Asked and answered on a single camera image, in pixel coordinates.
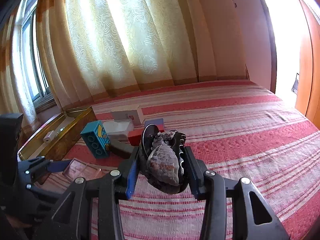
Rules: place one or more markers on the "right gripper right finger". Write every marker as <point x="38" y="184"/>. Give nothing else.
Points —
<point x="253" y="217"/>

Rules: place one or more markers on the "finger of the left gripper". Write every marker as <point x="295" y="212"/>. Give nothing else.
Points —
<point x="33" y="169"/>

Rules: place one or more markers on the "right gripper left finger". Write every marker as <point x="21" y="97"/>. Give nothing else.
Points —
<point x="89" y="209"/>

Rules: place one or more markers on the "white power adapter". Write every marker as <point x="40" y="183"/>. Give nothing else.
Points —
<point x="49" y="137"/>

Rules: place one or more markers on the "dark brown wooden bar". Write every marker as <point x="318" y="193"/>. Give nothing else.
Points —
<point x="121" y="149"/>

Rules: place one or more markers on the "teal toy brick block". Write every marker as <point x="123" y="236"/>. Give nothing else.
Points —
<point x="96" y="139"/>

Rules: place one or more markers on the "clear plastic box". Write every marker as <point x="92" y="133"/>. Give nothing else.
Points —
<point x="118" y="130"/>

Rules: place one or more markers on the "red toy block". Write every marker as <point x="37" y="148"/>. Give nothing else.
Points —
<point x="135" y="137"/>

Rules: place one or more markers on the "grey patterned hair clip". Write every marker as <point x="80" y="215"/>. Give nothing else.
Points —
<point x="162" y="159"/>

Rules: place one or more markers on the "white cardboard box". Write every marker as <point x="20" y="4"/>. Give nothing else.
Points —
<point x="132" y="112"/>

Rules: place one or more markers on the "purple cube block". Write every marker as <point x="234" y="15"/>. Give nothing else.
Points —
<point x="158" y="122"/>

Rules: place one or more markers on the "gold metal tin tray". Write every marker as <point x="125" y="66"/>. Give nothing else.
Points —
<point x="68" y="126"/>

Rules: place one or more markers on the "left side curtain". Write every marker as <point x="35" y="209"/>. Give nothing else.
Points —
<point x="14" y="97"/>

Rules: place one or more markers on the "pink striped bedspread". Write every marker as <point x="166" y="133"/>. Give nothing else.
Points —
<point x="238" y="129"/>

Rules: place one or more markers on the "orange wooden door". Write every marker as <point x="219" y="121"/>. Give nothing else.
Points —
<point x="308" y="85"/>

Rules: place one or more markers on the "cream patterned curtain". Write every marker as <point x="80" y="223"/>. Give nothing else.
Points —
<point x="95" y="49"/>

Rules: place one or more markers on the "window frame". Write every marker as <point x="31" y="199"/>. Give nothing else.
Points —
<point x="35" y="83"/>

